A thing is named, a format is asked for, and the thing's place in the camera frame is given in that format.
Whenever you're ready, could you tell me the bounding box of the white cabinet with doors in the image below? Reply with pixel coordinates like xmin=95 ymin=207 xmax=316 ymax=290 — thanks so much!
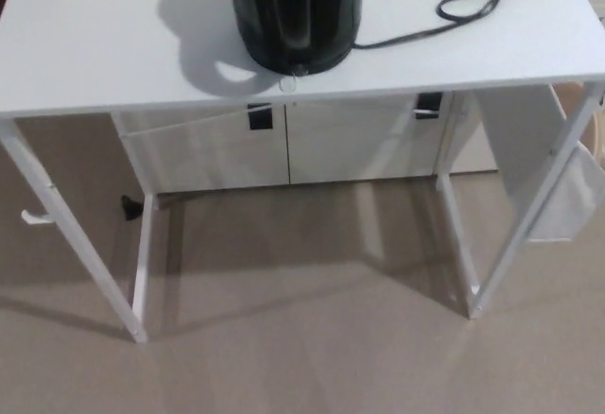
xmin=111 ymin=87 xmax=502 ymax=197

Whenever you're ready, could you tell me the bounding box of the small black floor object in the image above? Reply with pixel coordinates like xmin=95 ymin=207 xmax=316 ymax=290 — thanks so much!
xmin=117 ymin=194 xmax=145 ymax=223

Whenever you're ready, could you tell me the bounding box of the black electric kettle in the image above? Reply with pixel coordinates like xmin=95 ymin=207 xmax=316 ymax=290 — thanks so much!
xmin=226 ymin=0 xmax=365 ymax=79

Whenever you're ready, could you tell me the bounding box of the white table side hook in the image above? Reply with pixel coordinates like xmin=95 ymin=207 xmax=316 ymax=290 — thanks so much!
xmin=20 ymin=207 xmax=53 ymax=235

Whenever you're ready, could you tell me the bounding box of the black cabinet door handle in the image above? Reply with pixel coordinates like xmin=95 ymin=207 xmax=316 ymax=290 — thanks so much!
xmin=246 ymin=101 xmax=275 ymax=131
xmin=415 ymin=92 xmax=443 ymax=121

